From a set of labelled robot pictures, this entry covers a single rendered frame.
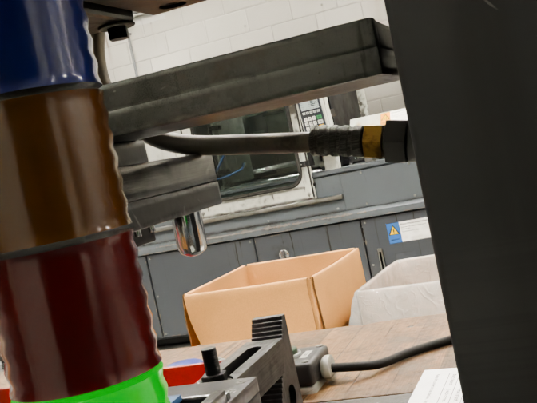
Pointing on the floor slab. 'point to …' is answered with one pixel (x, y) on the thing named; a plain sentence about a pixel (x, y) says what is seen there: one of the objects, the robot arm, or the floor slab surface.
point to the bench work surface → (356, 379)
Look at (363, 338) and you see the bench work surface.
